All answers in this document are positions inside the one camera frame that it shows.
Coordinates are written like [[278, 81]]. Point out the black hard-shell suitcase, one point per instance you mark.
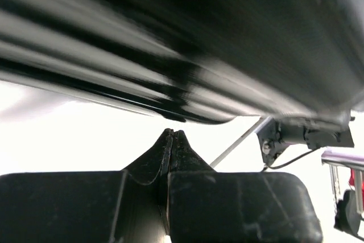
[[207, 61]]

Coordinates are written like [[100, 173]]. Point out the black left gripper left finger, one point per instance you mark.
[[91, 206]]

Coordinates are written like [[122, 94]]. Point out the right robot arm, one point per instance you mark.
[[275, 136]]

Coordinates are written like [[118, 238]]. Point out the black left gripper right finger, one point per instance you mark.
[[209, 206]]

